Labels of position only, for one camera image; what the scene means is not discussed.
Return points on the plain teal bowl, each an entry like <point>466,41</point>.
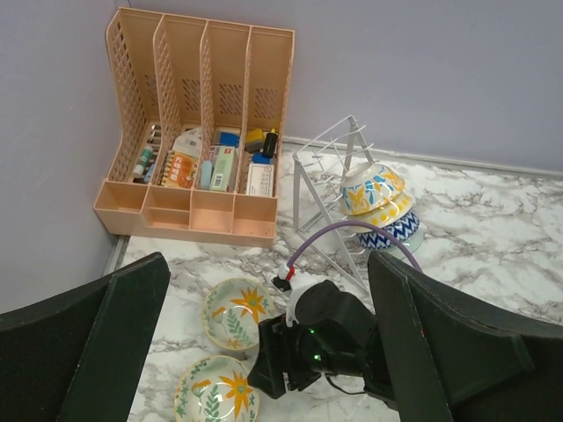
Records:
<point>412,244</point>

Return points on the red patterned bowl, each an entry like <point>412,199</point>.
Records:
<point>403,229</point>

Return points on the white card box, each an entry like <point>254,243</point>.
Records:
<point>260,180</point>

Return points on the blue small box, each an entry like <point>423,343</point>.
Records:
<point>228,139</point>

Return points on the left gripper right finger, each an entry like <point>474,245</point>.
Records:
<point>454,357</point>

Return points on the white glue bottle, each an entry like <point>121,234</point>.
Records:
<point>142,161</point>

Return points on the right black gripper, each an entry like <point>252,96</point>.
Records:
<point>334,334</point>

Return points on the yellow blue sun bowl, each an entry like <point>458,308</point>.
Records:
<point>388,213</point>

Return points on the white wire dish rack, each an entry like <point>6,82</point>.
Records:
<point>319,165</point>

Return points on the green white box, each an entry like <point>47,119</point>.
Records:
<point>224,174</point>

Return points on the orange spiral notebook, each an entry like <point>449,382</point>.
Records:
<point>179,170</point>

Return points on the light blue eraser case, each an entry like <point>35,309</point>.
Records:
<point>206,174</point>

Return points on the yellow black marker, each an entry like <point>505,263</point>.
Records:
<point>270,143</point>

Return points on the peach plastic desk organizer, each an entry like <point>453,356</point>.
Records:
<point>179,82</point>

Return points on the floral orange green bowl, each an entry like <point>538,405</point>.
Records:
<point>216,389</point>
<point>232,311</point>

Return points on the blue orange ornate bowl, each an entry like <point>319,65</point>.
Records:
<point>367,186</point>

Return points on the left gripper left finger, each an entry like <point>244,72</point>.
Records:
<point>78,356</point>

